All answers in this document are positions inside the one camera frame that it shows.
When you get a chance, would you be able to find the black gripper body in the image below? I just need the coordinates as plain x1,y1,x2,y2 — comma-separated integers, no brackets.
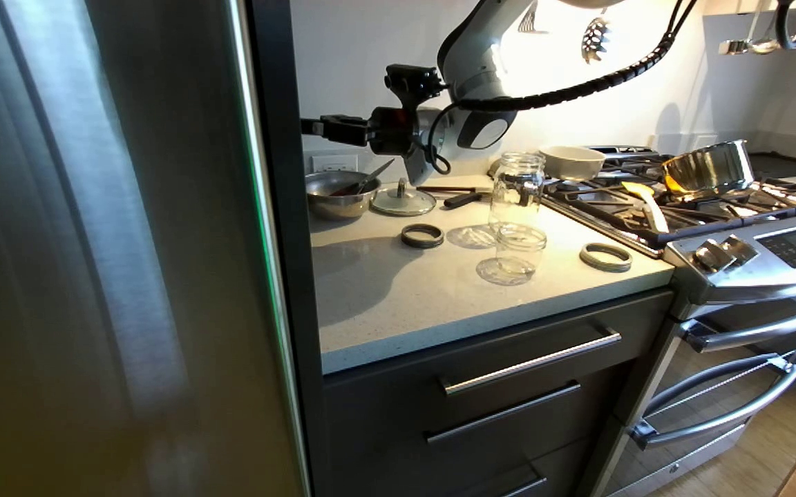
365,102,419,160

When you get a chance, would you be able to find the wooden spatula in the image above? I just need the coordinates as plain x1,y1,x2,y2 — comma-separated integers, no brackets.
620,181,675,236

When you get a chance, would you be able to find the clear glass jar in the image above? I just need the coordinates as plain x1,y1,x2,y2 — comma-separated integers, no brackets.
487,152,546,244

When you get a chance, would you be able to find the silver stove knob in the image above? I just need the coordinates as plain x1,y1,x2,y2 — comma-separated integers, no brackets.
721,232,761,266
690,240,737,277

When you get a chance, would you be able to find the white frying pan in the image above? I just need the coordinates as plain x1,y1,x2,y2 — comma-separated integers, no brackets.
538,143,609,182

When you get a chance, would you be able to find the metal oven door handle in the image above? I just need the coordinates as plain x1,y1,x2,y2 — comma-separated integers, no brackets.
678,295,796,355

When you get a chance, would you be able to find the patterned glass lid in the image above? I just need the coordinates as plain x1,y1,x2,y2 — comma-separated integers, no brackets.
473,255,538,290
444,221,504,251

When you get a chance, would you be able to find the long metal drawer handle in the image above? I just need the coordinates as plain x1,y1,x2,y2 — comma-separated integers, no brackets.
504,475,551,497
423,381,586,447
443,328,624,400

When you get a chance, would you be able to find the tilted stainless steel pot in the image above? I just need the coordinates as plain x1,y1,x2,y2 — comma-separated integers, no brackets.
661,138,758,203

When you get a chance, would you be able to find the metal mixing bowl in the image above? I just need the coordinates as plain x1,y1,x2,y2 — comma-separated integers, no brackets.
305,170,383,225

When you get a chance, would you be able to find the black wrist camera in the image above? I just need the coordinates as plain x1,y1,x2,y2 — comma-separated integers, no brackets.
382,65,448,107

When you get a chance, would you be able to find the black robot cable hose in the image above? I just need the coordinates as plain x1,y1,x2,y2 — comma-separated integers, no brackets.
451,0,796,117

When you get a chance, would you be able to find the black-handled kitchen tool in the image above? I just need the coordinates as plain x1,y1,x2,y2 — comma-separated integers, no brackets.
415,182,492,210

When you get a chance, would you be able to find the dark jar ring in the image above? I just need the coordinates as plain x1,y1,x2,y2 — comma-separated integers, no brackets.
399,221,448,251

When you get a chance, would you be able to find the utensil in metal bowl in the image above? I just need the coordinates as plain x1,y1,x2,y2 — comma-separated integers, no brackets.
357,157,399,193

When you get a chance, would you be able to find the light jar ring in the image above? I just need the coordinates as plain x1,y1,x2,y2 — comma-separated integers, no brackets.
577,240,636,273

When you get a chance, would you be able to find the stainless steel gas range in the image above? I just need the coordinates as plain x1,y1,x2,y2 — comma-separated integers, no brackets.
545,141,796,497

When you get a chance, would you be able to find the metal oven drawer handle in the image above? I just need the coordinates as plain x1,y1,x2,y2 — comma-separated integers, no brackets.
627,355,796,453

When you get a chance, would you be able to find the stainless steel refrigerator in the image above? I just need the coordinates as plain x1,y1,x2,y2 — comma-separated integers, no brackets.
0,0,313,497

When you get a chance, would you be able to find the dark grey drawer cabinet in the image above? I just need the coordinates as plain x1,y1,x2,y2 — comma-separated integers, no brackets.
309,284,678,497

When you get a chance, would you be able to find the hanging slotted metal spatula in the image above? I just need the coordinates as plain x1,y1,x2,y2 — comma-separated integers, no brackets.
577,8,617,67

